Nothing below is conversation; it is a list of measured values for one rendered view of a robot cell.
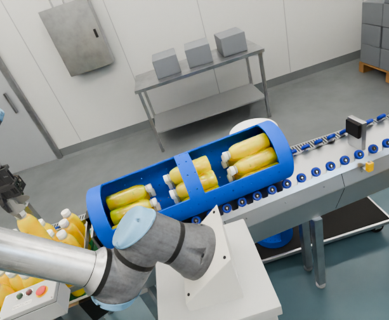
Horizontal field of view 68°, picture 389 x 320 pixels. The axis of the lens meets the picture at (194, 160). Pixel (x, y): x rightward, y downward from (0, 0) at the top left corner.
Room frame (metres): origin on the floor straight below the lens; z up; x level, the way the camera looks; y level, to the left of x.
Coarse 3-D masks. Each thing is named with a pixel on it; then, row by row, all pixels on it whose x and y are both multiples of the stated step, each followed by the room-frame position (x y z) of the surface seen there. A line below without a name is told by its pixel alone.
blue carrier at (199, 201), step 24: (216, 144) 1.20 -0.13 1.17; (288, 144) 1.00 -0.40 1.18; (144, 168) 1.12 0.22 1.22; (168, 168) 1.20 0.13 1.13; (192, 168) 1.00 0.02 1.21; (216, 168) 1.21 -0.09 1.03; (288, 168) 0.97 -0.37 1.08; (96, 192) 1.03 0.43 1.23; (168, 192) 1.17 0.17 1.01; (192, 192) 0.94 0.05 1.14; (216, 192) 0.94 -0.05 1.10; (240, 192) 0.96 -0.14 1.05; (96, 216) 0.94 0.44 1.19; (168, 216) 0.92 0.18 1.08; (192, 216) 0.96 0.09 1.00
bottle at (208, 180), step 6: (204, 174) 1.03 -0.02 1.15; (210, 174) 1.02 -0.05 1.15; (204, 180) 1.00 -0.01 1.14; (210, 180) 1.00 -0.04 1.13; (216, 180) 1.00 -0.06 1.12; (180, 186) 1.01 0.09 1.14; (204, 186) 0.99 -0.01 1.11; (210, 186) 0.99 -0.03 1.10; (174, 192) 1.00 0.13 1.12; (180, 192) 0.99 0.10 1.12; (186, 192) 0.98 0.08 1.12
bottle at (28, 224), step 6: (24, 216) 0.96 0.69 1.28; (30, 216) 0.97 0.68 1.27; (18, 222) 0.95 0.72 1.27; (24, 222) 0.95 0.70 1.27; (30, 222) 0.95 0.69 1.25; (36, 222) 0.96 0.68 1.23; (18, 228) 0.95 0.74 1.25; (24, 228) 0.94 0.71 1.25; (30, 228) 0.94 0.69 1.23; (36, 228) 0.95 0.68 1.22; (42, 228) 0.97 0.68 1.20; (36, 234) 0.94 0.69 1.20; (42, 234) 0.95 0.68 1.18; (48, 234) 0.98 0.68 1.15
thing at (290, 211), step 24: (336, 144) 1.21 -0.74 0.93; (336, 168) 1.03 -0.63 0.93; (360, 168) 1.02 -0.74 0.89; (384, 168) 1.01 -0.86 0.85; (264, 192) 1.04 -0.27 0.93; (312, 192) 0.99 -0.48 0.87; (336, 192) 0.99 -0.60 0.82; (360, 192) 1.05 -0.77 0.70; (240, 216) 0.97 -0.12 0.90; (264, 216) 0.96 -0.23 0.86; (288, 216) 0.99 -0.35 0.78; (312, 216) 1.04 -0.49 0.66; (144, 288) 0.97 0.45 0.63
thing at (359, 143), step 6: (348, 120) 1.17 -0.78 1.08; (354, 120) 1.15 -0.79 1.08; (360, 120) 1.13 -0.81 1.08; (348, 126) 1.16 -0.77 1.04; (354, 126) 1.12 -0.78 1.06; (360, 126) 1.10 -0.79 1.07; (366, 126) 1.10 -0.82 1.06; (348, 132) 1.16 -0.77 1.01; (354, 132) 1.12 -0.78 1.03; (360, 132) 1.10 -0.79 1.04; (348, 138) 1.18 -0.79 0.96; (354, 138) 1.14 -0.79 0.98; (360, 138) 1.10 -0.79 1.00; (354, 144) 1.14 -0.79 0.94; (360, 144) 1.10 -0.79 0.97
